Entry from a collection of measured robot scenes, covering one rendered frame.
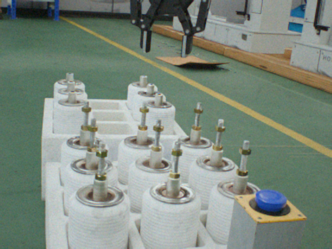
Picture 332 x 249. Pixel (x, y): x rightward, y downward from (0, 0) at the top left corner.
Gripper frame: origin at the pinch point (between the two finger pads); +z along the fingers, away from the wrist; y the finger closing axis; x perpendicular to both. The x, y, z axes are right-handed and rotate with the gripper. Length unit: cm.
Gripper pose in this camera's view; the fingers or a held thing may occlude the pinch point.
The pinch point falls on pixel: (165, 47)
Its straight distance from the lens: 79.0
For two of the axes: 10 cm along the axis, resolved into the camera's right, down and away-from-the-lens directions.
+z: -0.8, 9.5, 2.9
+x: -3.1, 2.5, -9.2
